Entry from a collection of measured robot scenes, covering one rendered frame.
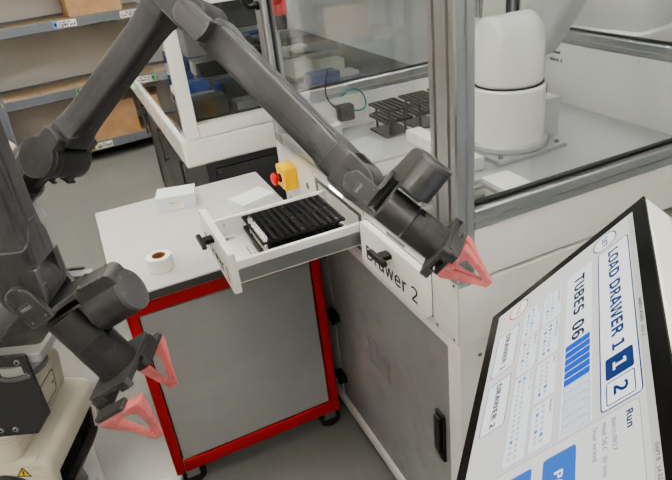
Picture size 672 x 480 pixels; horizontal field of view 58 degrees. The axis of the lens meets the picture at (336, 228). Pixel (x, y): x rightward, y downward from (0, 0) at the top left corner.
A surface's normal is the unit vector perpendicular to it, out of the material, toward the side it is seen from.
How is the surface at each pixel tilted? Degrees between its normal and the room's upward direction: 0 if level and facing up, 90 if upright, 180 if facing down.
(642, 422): 50
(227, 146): 90
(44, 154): 67
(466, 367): 90
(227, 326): 90
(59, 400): 8
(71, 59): 90
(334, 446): 0
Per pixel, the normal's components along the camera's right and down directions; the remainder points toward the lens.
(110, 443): -0.11, -0.88
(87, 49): 0.52, 0.35
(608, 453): -0.78, -0.62
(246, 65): -0.28, 0.05
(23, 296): 0.02, 0.47
